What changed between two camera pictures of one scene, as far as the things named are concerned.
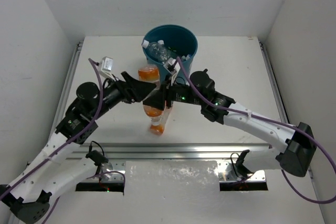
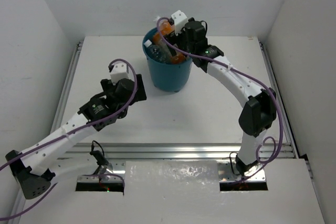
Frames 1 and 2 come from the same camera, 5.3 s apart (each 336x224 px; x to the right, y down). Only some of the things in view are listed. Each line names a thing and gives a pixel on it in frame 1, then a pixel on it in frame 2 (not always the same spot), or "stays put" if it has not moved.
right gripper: [158, 97] → [174, 39]
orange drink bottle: [158, 117] → [165, 28]
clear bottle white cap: [156, 51] stays put
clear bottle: [163, 51] stays put
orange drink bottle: [150, 73] → [177, 57]
